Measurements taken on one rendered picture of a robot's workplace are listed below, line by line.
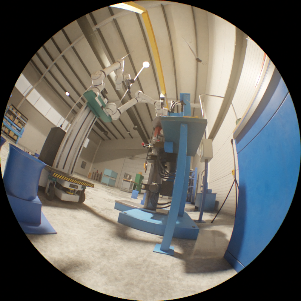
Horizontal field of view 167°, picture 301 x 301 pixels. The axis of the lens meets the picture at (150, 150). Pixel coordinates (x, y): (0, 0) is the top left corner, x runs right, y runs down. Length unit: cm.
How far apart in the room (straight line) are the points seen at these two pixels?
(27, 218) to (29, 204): 9
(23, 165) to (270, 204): 110
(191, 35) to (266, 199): 664
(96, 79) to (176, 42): 571
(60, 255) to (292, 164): 95
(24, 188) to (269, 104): 122
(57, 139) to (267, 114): 192
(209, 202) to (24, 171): 389
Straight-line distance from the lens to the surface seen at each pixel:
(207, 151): 206
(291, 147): 50
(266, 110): 62
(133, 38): 745
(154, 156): 163
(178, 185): 71
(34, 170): 66
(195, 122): 91
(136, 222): 113
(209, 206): 375
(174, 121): 91
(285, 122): 53
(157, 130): 222
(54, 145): 156
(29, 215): 73
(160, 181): 170
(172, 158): 148
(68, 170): 159
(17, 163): 65
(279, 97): 57
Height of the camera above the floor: 42
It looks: 22 degrees up
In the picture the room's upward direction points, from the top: 12 degrees clockwise
